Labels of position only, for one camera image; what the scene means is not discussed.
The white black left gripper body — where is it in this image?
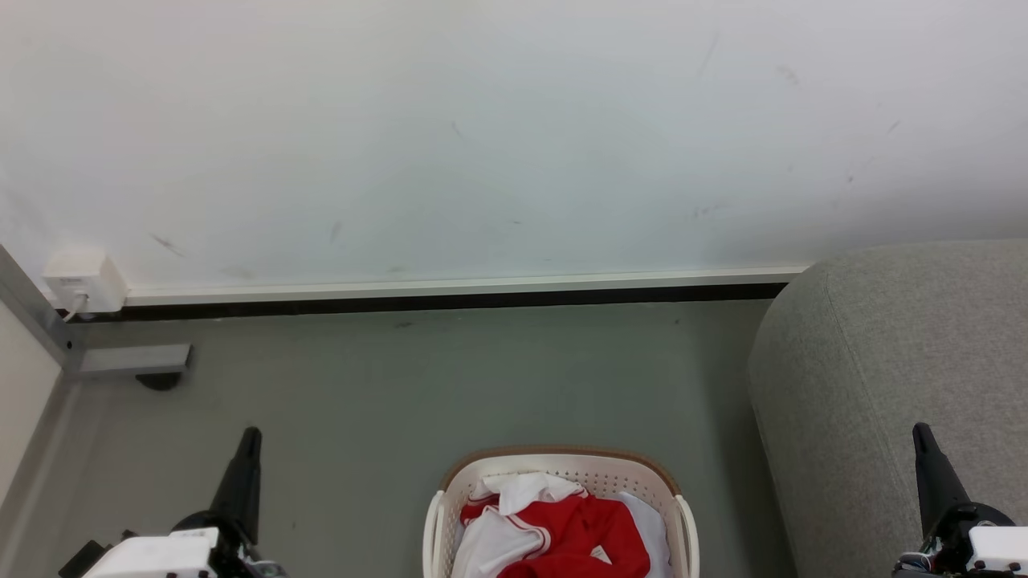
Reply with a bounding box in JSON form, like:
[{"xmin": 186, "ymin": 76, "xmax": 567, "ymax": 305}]
[{"xmin": 80, "ymin": 510, "xmax": 286, "ymax": 578}]

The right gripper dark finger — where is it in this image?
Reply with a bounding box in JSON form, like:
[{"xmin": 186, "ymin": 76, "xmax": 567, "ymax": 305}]
[{"xmin": 912, "ymin": 423, "xmax": 973, "ymax": 539}]

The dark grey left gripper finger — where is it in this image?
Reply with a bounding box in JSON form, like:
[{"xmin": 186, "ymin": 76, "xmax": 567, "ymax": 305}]
[{"xmin": 210, "ymin": 427, "xmax": 263, "ymax": 547}]

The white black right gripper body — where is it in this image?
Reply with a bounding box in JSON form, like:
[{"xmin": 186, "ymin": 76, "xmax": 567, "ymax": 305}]
[{"xmin": 893, "ymin": 502, "xmax": 1028, "ymax": 578}]

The red white sports jersey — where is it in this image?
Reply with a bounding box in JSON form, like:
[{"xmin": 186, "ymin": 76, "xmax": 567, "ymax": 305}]
[{"xmin": 454, "ymin": 472, "xmax": 653, "ymax": 578}]

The cream perforated laundry basket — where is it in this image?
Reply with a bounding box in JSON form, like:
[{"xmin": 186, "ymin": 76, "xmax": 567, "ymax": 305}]
[{"xmin": 422, "ymin": 446, "xmax": 700, "ymax": 578}]

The grey fabric sofa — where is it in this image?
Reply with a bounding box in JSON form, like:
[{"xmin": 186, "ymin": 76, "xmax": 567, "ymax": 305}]
[{"xmin": 747, "ymin": 239, "xmax": 1028, "ymax": 578}]

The black baseboard strip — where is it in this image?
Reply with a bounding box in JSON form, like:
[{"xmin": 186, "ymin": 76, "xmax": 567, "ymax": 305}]
[{"xmin": 55, "ymin": 283, "xmax": 790, "ymax": 324}]

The plain white garment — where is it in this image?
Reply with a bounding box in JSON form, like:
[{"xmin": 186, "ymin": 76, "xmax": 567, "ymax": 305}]
[{"xmin": 617, "ymin": 490, "xmax": 674, "ymax": 578}]

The white baseboard trim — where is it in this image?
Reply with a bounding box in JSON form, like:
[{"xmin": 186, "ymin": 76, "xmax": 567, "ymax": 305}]
[{"xmin": 124, "ymin": 264, "xmax": 814, "ymax": 308}]

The grey metal frame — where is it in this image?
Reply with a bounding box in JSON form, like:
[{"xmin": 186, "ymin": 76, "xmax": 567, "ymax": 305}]
[{"xmin": 0, "ymin": 244, "xmax": 193, "ymax": 380}]

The white wall power adapter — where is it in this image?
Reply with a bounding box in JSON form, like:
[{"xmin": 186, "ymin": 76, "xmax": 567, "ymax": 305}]
[{"xmin": 42, "ymin": 249, "xmax": 129, "ymax": 315}]

